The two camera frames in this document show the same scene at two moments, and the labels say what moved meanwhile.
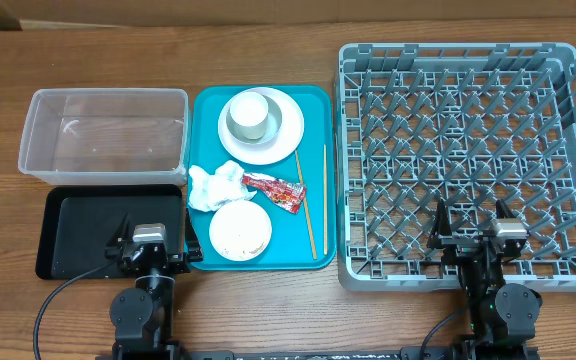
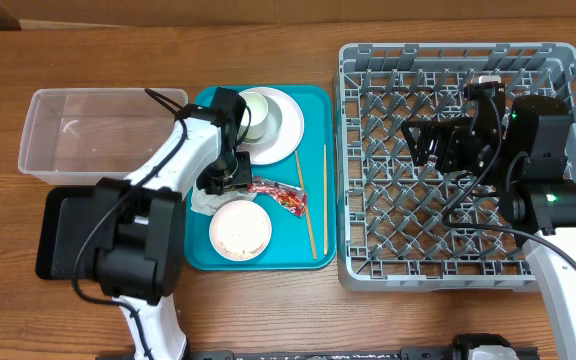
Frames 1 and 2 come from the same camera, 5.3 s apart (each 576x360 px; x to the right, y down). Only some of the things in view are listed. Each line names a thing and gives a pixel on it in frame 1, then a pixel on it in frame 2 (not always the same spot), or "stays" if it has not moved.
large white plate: (284, 143) stays
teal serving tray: (306, 238) stays
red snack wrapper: (284, 195) stays
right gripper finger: (443, 228) → (427, 146)
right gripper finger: (503, 211) → (420, 129)
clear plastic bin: (107, 136) stays
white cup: (249, 113) stays
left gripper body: (178, 260) → (235, 168)
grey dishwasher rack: (470, 126) stays
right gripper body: (471, 240) → (441, 146)
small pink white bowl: (240, 230) stays
